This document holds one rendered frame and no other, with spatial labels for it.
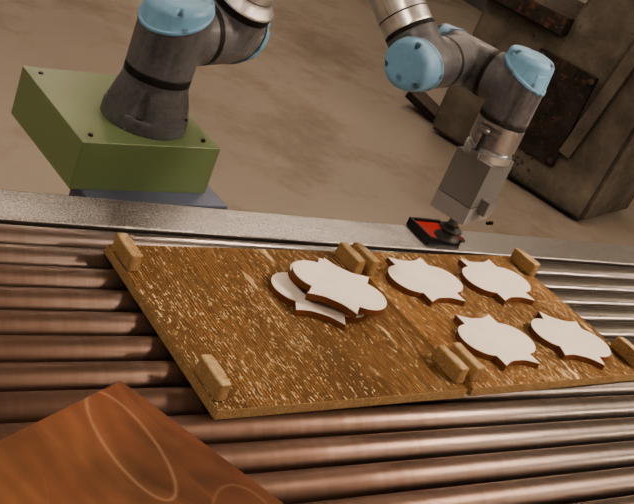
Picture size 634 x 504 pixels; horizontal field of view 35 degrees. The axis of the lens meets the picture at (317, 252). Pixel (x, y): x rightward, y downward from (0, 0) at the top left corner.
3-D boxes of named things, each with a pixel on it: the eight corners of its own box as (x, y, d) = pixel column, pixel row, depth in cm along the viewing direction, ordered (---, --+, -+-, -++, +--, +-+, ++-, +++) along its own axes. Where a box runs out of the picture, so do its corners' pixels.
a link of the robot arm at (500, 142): (533, 131, 154) (510, 135, 147) (520, 158, 156) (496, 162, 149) (493, 108, 157) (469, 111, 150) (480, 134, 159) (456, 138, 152)
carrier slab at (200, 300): (103, 253, 139) (106, 243, 139) (335, 259, 165) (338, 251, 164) (213, 421, 116) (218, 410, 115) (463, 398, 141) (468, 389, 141)
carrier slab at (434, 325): (339, 258, 165) (342, 250, 165) (507, 262, 191) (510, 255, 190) (469, 397, 142) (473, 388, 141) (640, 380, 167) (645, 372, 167)
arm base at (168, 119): (84, 96, 174) (99, 44, 170) (156, 98, 185) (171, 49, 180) (129, 141, 166) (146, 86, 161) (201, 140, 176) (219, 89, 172)
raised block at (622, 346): (608, 347, 170) (615, 334, 169) (615, 346, 171) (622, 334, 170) (633, 369, 166) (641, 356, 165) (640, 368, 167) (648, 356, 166)
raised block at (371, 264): (346, 254, 164) (352, 240, 163) (355, 254, 165) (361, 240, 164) (366, 275, 160) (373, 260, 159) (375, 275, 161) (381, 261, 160)
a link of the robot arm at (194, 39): (109, 52, 168) (131, -25, 162) (164, 49, 179) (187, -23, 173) (159, 86, 164) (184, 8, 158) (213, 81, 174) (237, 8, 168)
